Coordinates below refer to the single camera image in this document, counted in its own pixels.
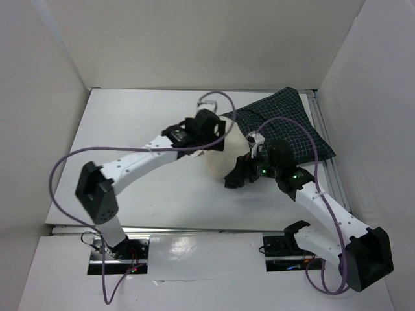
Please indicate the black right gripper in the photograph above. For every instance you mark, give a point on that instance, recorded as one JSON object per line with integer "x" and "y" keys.
{"x": 242, "y": 169}

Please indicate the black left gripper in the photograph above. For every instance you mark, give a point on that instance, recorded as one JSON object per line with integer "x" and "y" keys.
{"x": 220, "y": 129}

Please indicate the cream white pillow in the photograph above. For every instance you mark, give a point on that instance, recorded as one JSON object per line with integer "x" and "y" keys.
{"x": 221, "y": 163}

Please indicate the dark plaid pillowcase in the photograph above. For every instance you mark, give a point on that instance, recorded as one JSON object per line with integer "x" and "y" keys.
{"x": 287, "y": 104}

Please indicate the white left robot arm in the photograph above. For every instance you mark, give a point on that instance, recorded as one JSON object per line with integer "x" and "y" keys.
{"x": 99, "y": 185}

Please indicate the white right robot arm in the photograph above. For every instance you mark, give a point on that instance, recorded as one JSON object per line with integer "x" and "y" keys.
{"x": 362, "y": 255}

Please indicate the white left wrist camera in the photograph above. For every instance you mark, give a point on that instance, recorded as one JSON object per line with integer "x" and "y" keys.
{"x": 210, "y": 105}

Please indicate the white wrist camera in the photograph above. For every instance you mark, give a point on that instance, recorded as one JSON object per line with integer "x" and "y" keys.
{"x": 210, "y": 105}
{"x": 256, "y": 142}

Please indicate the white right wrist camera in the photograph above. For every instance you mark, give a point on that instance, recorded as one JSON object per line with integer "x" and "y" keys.
{"x": 256, "y": 142}

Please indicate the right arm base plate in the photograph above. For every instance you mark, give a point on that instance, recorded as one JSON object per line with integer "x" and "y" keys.
{"x": 282, "y": 254}

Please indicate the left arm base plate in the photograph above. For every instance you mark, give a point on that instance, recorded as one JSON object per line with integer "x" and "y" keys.
{"x": 134, "y": 258}

